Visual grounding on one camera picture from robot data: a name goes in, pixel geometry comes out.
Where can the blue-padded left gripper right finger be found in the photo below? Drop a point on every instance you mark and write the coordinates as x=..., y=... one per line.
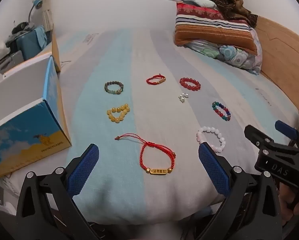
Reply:
x=250, y=209

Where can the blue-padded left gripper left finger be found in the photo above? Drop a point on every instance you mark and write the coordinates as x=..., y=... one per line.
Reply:
x=34, y=217

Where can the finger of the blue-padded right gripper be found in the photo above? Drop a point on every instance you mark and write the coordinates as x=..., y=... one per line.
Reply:
x=264, y=142
x=289, y=132

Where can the red cord bracelet gold plate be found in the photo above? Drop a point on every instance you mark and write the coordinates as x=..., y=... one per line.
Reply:
x=155, y=159

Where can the person's right hand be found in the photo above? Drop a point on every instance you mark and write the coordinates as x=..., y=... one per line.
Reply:
x=288, y=205

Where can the floral quilt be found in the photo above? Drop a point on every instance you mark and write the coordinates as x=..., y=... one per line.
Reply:
x=231, y=55

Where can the wooden headboard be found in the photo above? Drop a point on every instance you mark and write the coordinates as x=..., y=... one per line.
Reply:
x=280, y=50

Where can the open blue white cardboard box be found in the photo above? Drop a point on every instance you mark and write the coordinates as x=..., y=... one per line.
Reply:
x=32, y=119

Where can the striped bed sheet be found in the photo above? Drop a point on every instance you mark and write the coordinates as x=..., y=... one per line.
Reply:
x=138, y=81

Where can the striped orange pillow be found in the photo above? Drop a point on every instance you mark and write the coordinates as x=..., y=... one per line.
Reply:
x=201, y=23

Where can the brown fuzzy blanket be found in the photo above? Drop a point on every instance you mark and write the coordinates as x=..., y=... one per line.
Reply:
x=234, y=10

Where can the teal suitcase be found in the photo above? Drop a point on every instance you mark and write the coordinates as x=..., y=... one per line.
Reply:
x=33, y=42

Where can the blue desk lamp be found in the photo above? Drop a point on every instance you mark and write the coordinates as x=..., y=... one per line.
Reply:
x=36, y=4

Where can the beige curtain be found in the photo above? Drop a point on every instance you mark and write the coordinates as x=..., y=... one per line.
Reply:
x=47, y=15

